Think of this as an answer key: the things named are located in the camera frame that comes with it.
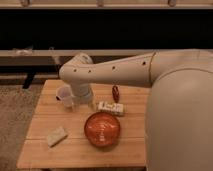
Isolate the orange ceramic bowl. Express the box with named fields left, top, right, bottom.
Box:
left=84, top=112, right=121, bottom=148

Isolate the wooden table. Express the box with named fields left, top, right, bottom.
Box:
left=17, top=80, right=149, bottom=169

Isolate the red oval object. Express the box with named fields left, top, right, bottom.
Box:
left=112, top=85, right=120, bottom=103

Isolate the white wall rail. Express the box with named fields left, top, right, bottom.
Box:
left=0, top=49, right=152, bottom=66

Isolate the white sponge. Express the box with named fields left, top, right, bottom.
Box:
left=46, top=127, right=68, bottom=147

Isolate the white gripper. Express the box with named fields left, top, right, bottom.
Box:
left=56, top=84, right=93, bottom=108

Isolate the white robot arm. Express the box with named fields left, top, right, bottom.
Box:
left=59, top=49, right=213, bottom=171

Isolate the white rectangular box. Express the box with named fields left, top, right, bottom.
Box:
left=98, top=101, right=124, bottom=116

